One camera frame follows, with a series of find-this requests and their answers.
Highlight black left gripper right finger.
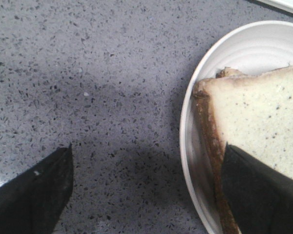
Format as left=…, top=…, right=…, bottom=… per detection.
left=221, top=144, right=293, bottom=234

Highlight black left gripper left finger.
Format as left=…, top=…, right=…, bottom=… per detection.
left=0, top=146, right=74, bottom=234

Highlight bread slice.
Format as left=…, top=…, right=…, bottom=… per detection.
left=192, top=66, right=293, bottom=234
left=215, top=67, right=245, bottom=78

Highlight white round plate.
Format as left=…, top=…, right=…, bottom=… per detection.
left=179, top=20, right=293, bottom=234

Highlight white bear-print tray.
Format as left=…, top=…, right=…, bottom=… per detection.
left=258, top=0, right=293, bottom=14

